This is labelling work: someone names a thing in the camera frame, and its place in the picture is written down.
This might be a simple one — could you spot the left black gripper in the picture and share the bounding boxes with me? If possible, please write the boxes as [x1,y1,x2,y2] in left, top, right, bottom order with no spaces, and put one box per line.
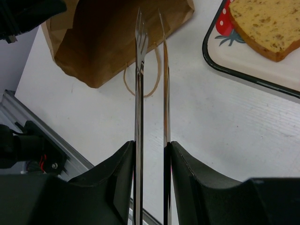
[0,0,67,44]

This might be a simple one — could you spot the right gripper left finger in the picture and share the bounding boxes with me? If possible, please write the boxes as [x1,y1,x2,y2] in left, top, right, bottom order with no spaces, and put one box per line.
[0,141,134,225]

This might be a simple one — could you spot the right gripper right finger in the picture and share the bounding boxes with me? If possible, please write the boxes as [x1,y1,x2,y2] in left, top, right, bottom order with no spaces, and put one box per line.
[167,141,300,225]

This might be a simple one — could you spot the brown paper bag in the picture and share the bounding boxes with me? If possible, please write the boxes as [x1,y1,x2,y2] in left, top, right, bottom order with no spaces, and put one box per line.
[42,0,195,88]

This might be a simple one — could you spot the speckled fake bread slice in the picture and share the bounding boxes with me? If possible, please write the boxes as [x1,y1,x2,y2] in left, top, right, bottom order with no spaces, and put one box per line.
[228,0,300,62]

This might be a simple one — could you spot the metal tongs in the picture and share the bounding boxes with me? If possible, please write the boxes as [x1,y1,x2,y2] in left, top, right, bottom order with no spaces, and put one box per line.
[132,9,172,225]

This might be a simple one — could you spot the strawberry print tray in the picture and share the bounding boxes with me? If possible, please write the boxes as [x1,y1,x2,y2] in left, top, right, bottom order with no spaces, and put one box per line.
[202,0,300,98]

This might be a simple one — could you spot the aluminium mounting rail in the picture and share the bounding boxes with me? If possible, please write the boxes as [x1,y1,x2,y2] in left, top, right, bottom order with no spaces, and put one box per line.
[0,90,93,180]

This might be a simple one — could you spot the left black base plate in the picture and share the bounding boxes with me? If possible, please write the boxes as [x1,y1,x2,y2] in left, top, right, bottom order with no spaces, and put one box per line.
[0,120,67,175]

